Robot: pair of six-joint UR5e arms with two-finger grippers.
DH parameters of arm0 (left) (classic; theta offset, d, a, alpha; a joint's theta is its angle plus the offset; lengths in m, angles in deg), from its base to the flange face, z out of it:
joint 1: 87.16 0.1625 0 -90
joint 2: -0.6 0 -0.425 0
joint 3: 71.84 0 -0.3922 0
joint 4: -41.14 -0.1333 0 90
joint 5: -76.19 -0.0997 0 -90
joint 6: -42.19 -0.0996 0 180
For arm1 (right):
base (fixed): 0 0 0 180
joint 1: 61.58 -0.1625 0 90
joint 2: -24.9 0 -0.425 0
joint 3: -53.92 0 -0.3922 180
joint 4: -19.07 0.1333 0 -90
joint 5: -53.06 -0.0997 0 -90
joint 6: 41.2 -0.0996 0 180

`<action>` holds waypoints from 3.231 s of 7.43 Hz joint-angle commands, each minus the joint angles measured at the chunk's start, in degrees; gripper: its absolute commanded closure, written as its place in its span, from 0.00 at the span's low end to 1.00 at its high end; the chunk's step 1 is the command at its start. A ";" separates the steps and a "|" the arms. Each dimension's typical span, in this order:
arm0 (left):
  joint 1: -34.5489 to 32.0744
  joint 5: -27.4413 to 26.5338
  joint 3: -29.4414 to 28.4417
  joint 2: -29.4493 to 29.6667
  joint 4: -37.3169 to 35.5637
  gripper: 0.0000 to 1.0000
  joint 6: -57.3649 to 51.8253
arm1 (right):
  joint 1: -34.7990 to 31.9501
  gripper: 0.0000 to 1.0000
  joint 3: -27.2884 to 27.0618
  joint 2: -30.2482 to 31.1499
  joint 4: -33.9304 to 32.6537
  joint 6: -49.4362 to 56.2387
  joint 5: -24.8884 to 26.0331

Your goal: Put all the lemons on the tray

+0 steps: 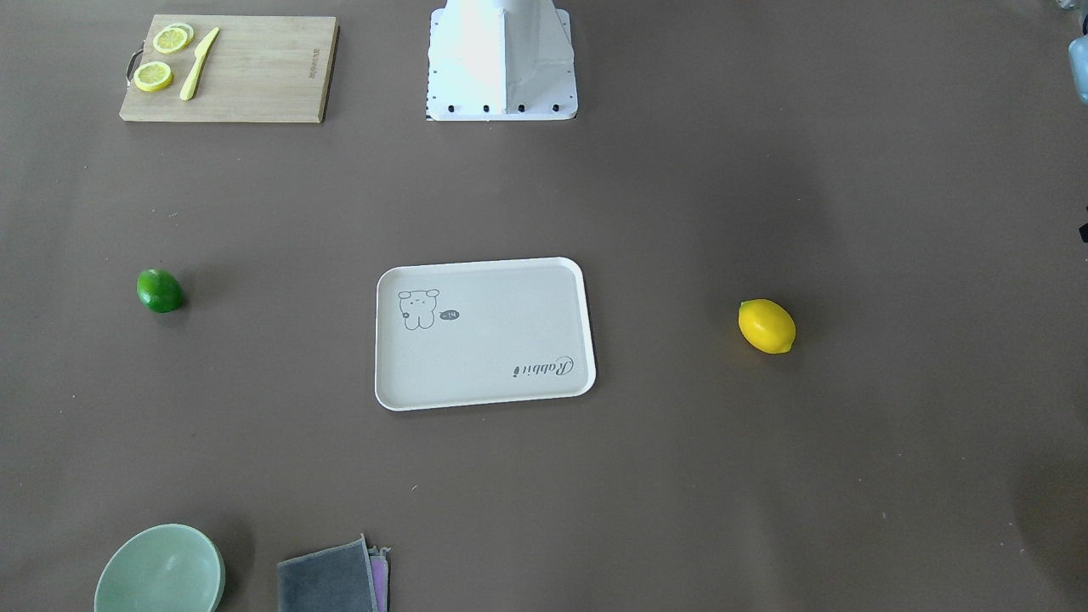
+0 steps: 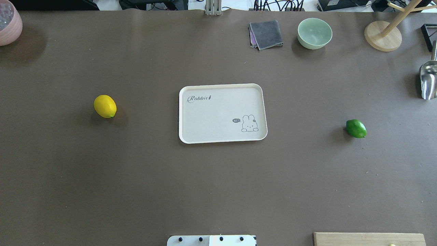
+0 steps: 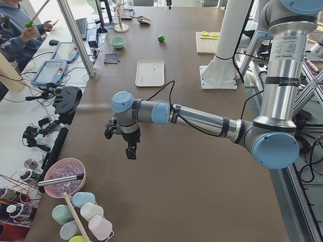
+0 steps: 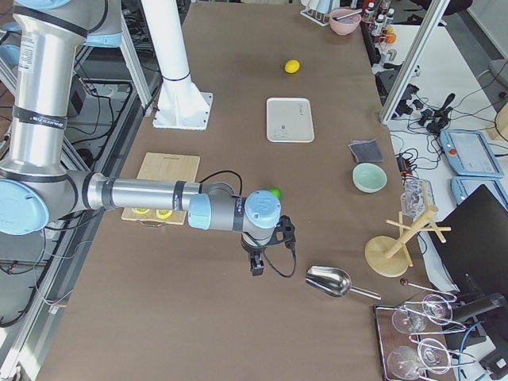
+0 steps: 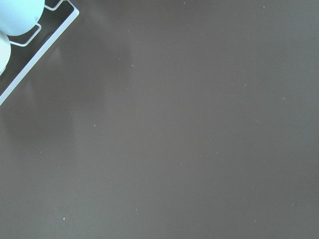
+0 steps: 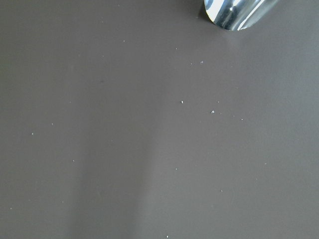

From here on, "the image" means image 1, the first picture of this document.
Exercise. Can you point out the yellow lemon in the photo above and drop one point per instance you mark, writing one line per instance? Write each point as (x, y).
(767, 326)

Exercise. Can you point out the green lime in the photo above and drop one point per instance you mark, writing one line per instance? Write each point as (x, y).
(159, 291)

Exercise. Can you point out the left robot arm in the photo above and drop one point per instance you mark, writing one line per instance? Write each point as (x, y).
(1077, 49)

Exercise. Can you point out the white rabbit tray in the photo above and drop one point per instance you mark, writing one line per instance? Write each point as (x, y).
(480, 333)

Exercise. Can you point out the pink cloth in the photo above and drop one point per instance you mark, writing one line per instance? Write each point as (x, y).
(380, 569)

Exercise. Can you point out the grey folded cloth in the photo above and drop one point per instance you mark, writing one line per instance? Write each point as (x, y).
(335, 579)

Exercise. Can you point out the bamboo cutting board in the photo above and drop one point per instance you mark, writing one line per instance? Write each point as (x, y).
(260, 69)

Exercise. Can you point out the yellow plastic knife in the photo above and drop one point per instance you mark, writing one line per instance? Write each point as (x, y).
(190, 85)

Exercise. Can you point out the upper lemon slice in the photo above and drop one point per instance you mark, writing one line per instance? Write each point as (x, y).
(173, 38)

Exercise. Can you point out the lemon slice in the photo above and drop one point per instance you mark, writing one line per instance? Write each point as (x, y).
(152, 76)
(173, 38)

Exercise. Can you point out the lower lemon slice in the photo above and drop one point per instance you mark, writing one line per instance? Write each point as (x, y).
(152, 76)

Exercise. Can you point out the pale green bowl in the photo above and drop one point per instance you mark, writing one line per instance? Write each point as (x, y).
(164, 568)

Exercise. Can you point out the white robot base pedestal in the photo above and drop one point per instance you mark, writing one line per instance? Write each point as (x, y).
(501, 61)

